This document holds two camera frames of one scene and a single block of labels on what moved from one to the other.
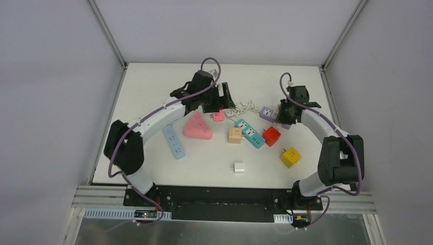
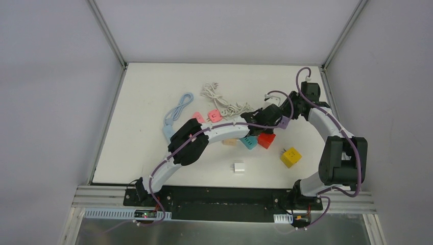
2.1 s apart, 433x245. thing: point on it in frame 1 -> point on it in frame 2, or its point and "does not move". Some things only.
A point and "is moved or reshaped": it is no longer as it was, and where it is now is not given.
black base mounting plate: [219, 202] does not move
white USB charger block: [238, 168] does not move
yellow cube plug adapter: [290, 157] does not move
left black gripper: [218, 98] -> [256, 122]
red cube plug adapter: [271, 136] is moved or reshaped
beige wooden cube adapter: [235, 135] -> [230, 142]
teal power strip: [250, 133] is moved or reshaped
